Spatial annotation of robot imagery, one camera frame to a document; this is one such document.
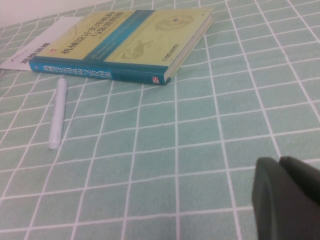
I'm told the white brochure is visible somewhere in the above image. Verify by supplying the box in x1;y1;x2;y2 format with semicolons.
0;16;85;72

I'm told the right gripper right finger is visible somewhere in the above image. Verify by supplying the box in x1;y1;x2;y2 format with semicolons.
278;156;320;198

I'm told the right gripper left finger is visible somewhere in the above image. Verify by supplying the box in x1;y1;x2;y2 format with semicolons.
251;156;320;240

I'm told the green checked tablecloth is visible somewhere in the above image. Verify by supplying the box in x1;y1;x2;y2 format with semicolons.
0;0;320;240

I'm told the yellow and teal book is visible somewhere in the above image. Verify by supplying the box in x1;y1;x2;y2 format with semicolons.
28;6;215;86

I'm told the white pen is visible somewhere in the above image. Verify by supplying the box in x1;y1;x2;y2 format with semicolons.
48;77;69;151

